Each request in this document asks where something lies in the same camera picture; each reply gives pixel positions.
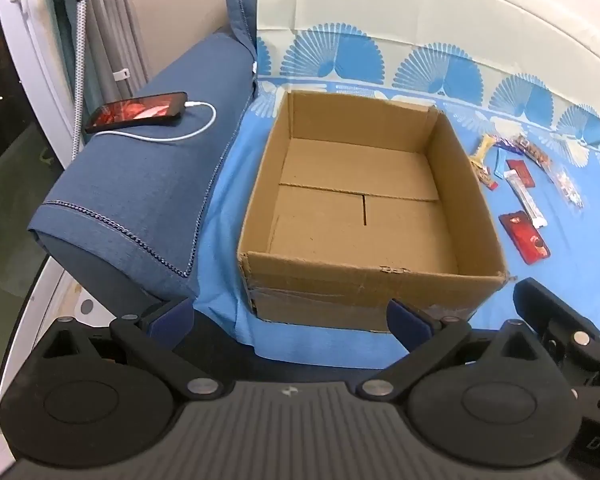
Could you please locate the white curtain clip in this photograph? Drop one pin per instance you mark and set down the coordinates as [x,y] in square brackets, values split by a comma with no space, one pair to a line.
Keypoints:
[121,74]

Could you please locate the purple candy bar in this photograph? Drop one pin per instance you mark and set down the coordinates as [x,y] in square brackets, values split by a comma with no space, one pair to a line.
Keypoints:
[507,144]

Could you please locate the blue fan-print sheet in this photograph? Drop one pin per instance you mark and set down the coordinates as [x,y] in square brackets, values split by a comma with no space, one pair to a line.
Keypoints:
[555,270]

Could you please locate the blue stick packet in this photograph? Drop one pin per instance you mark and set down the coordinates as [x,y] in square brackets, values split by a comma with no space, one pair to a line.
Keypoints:
[500,166]

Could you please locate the clear packet coloured nuts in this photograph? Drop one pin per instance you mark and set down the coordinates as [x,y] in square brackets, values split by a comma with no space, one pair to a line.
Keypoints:
[567,187]

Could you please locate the silver snack bar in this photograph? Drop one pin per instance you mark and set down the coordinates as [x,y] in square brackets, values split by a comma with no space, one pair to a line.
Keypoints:
[525,200]

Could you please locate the red white snack bar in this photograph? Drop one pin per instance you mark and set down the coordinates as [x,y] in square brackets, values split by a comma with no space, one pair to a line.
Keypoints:
[486,177]

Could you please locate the nut bar clear wrapper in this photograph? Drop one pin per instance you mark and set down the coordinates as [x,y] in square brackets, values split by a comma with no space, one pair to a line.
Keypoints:
[532,152]

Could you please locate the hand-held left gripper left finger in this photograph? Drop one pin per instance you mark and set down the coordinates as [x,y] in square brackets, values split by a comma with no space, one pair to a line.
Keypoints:
[172,322]

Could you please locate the white window frame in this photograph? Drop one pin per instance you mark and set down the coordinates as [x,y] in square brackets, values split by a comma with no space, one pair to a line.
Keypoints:
[35,60]

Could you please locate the blue denim sofa armrest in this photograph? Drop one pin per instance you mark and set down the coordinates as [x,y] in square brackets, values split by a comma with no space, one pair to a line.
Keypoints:
[145,185]

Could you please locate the red square packet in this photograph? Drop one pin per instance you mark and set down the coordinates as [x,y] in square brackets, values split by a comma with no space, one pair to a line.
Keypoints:
[522,174]

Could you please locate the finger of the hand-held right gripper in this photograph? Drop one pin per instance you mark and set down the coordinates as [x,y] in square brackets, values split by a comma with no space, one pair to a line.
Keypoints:
[535,300]

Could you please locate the dark red long packet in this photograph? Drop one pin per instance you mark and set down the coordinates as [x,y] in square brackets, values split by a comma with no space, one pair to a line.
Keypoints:
[525,237]

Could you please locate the gold wafer bar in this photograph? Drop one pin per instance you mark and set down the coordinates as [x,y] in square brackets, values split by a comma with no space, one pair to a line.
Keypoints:
[482,150]

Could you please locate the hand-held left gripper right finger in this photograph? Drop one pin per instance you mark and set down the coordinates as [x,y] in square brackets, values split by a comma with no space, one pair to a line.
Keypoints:
[407,325]

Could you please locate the grey curtain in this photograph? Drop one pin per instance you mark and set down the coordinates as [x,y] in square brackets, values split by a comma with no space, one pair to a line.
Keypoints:
[115,20]

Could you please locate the black smartphone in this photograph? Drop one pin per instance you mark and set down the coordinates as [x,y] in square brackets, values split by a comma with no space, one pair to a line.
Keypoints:
[135,110]

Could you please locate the brown cardboard box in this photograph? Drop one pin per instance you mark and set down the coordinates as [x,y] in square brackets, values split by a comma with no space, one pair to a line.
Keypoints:
[340,185]

